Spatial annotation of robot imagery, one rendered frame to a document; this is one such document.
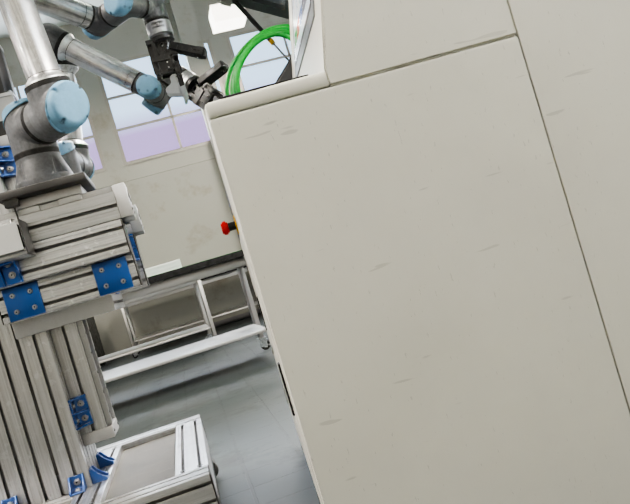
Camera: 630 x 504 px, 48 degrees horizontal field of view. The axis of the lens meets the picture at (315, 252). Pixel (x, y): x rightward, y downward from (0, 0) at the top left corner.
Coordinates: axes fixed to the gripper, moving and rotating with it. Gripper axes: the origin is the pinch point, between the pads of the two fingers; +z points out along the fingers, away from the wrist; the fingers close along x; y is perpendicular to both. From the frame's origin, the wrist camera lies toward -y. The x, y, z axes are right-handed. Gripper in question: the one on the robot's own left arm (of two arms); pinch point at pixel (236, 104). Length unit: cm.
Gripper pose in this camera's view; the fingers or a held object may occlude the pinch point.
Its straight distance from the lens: 243.3
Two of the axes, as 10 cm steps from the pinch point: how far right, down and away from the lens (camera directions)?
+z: 7.5, 5.1, -4.2
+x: -4.3, -1.0, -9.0
